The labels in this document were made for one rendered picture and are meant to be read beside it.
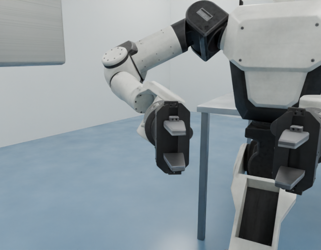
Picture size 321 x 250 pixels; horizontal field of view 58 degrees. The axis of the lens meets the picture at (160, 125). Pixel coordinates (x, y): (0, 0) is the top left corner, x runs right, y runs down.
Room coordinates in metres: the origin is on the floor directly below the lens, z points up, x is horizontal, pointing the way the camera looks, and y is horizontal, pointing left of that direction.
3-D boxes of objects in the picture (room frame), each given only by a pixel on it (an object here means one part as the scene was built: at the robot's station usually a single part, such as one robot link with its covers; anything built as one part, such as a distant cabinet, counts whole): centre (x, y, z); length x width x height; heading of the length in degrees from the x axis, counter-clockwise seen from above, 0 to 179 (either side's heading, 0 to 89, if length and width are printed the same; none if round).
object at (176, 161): (0.43, -0.02, 0.94); 0.06 x 0.03 x 0.02; 5
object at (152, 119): (0.51, -0.01, 0.97); 0.12 x 0.10 x 0.13; 5
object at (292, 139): (0.36, -0.17, 1.00); 0.06 x 0.03 x 0.02; 145
